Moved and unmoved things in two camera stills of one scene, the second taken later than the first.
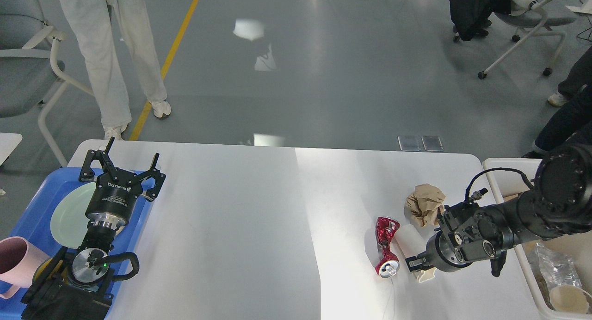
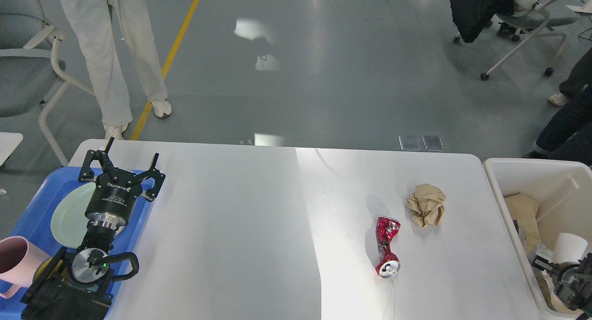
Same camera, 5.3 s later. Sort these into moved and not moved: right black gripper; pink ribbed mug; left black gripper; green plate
Moved: right black gripper
Not moved: left black gripper; pink ribbed mug; green plate
